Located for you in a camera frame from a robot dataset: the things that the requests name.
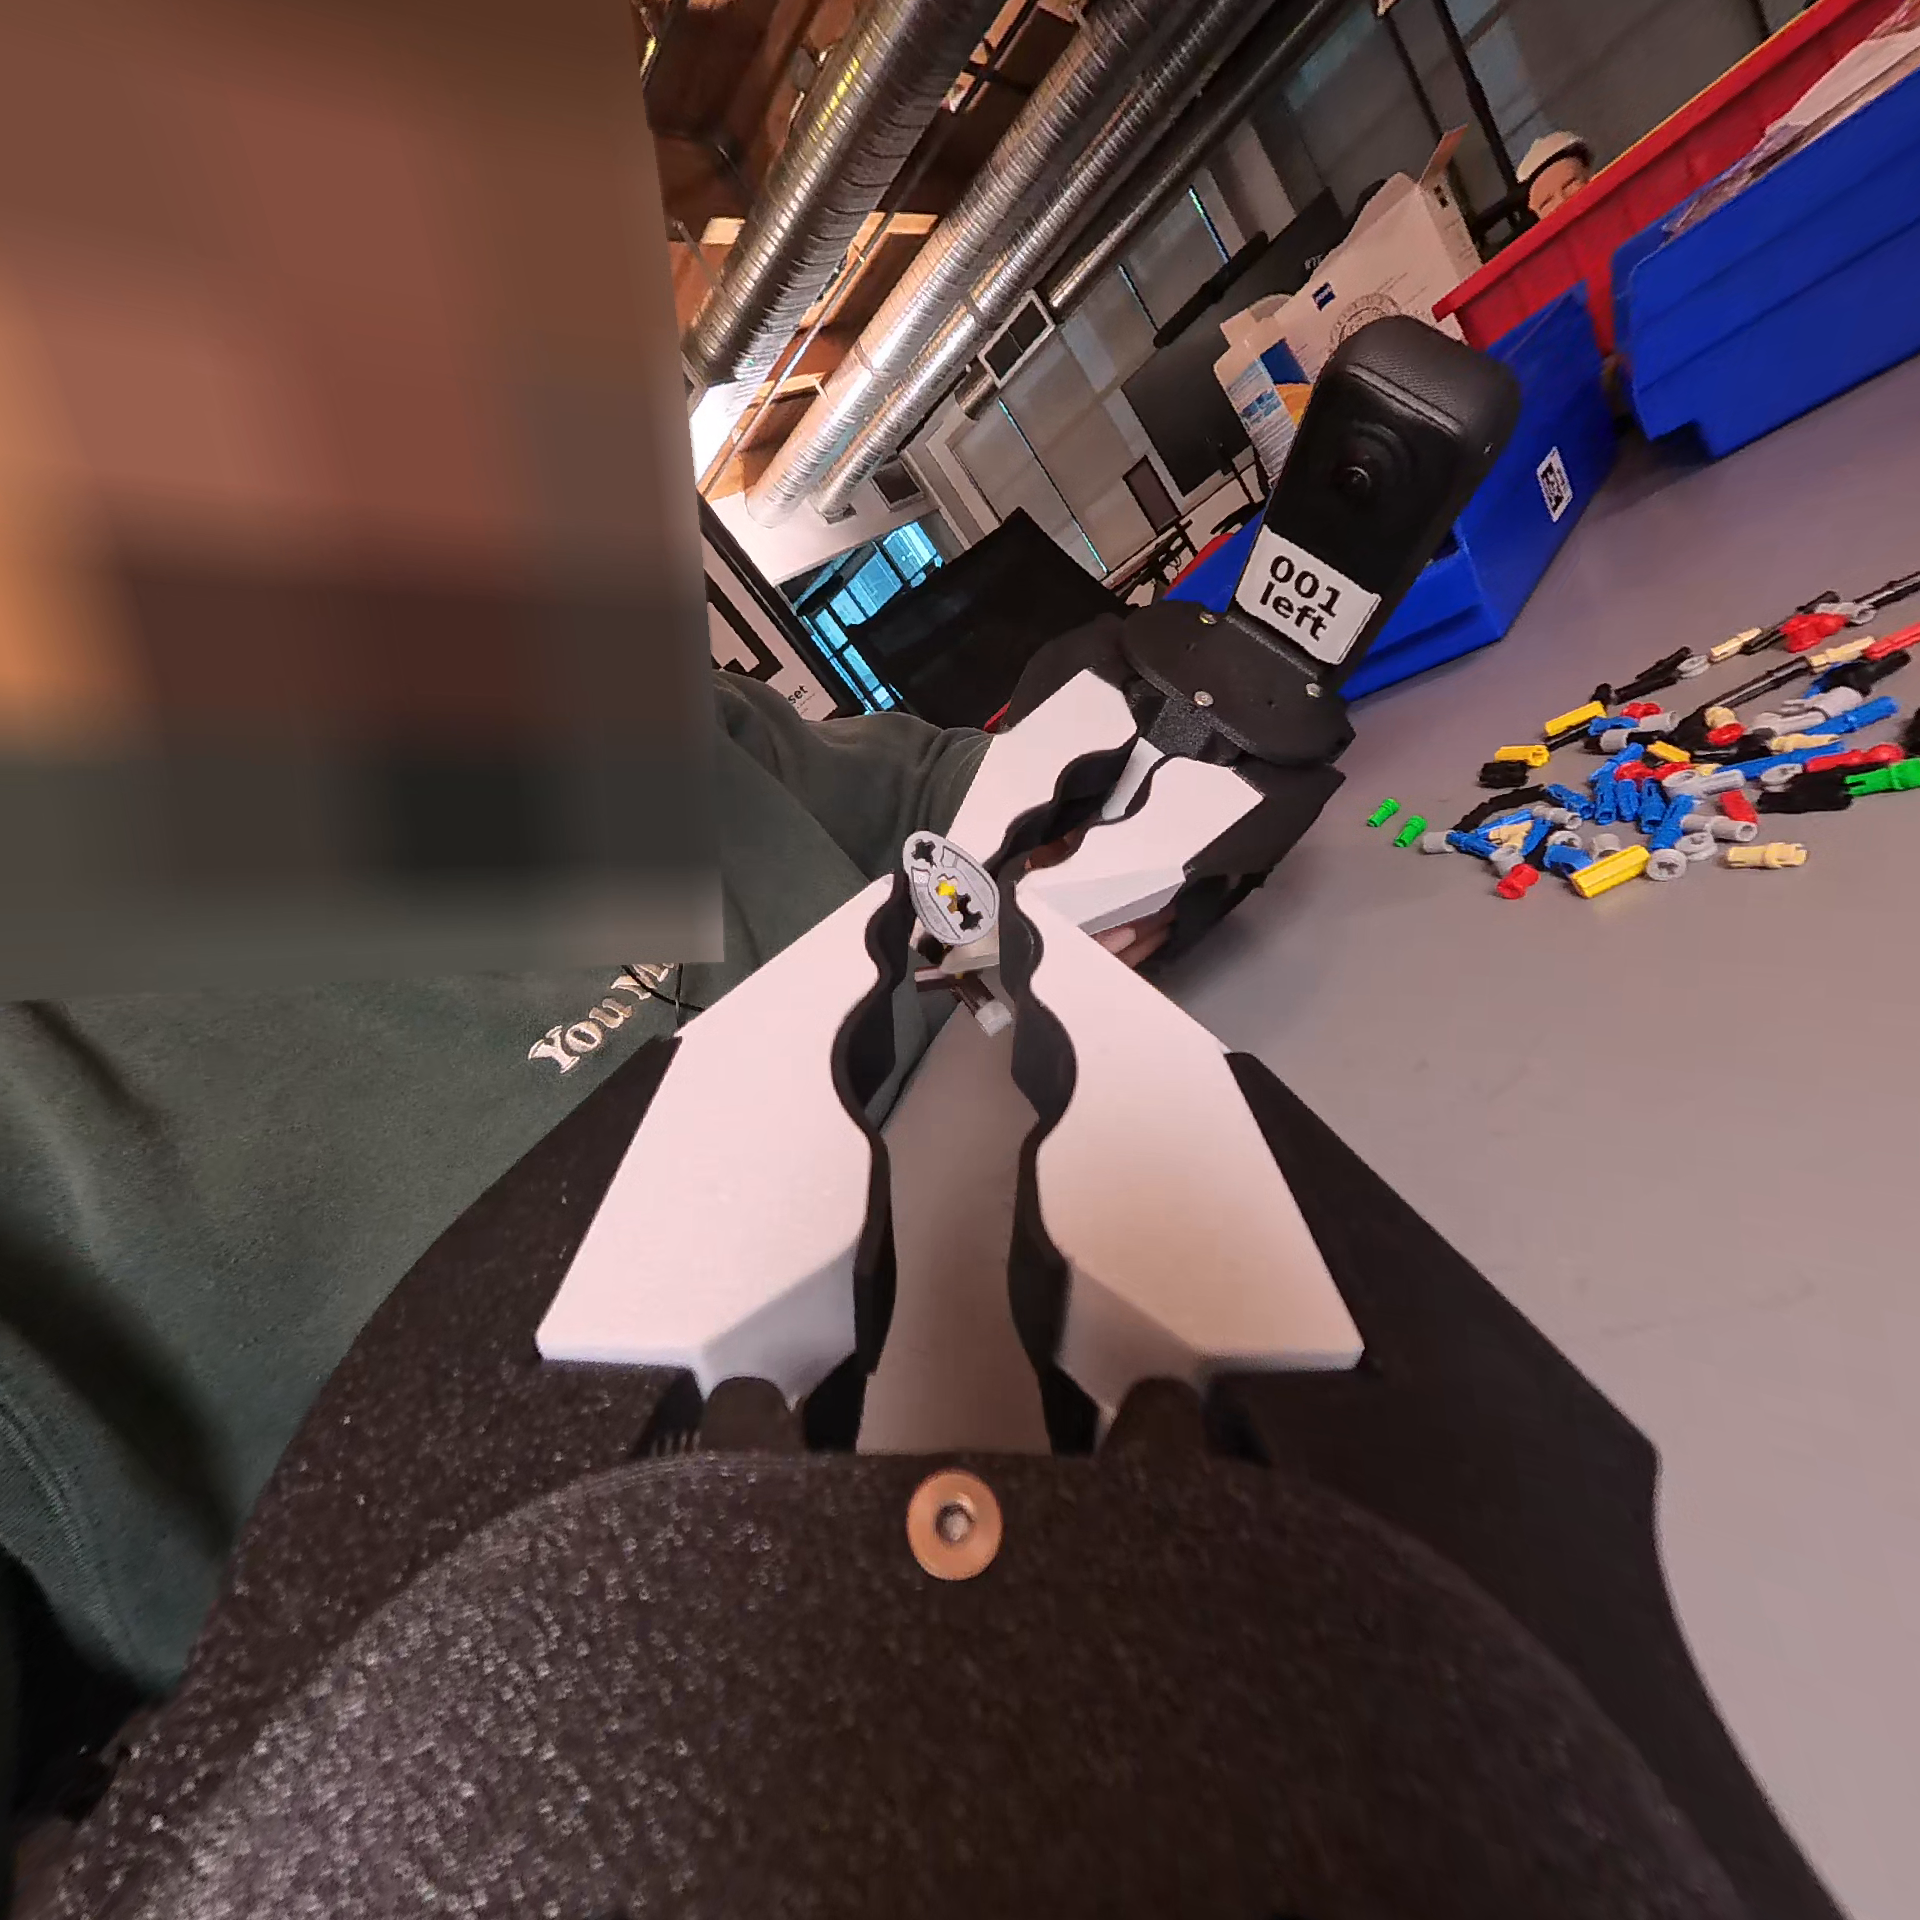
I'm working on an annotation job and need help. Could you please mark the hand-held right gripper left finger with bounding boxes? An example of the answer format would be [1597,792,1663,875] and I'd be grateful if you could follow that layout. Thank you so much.
[531,875,918,1418]

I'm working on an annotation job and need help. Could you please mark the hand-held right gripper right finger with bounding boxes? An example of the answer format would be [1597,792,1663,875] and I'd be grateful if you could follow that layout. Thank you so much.
[997,903,1369,1442]

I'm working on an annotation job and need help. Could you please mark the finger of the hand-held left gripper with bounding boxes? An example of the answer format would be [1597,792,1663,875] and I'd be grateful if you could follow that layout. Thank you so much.
[1033,745,1273,944]
[937,663,1149,878]

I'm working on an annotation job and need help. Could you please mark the pile of small lego pieces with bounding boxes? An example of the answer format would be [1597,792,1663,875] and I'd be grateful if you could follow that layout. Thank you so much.
[1362,566,1920,906]

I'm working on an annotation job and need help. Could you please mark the person's left forearm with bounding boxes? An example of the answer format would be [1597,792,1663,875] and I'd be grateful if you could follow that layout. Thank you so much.
[717,672,997,910]

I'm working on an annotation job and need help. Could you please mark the clear bags of lego parts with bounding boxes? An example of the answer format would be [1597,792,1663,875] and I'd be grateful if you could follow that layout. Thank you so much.
[1658,62,1920,241]

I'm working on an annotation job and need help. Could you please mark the black monitor screen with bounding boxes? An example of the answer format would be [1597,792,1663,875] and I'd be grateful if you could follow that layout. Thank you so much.
[846,505,1144,718]

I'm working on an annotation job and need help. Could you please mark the white sign with black pattern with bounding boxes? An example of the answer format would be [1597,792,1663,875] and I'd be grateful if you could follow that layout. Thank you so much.
[696,497,846,728]

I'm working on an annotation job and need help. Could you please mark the blue plastic bin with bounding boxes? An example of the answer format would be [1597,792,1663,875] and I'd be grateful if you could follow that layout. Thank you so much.
[1167,281,1618,709]
[1609,71,1920,462]

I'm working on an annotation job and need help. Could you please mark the white cardboard carton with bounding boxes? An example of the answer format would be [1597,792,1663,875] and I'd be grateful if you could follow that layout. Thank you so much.
[1212,172,1483,484]

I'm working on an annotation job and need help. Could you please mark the red plastic bin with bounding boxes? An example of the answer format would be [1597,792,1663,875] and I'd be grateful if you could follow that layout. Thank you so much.
[1433,0,1920,357]

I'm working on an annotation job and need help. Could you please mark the silver ventilation duct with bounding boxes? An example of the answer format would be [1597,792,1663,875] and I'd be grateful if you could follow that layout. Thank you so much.
[683,0,997,397]
[738,0,1341,529]

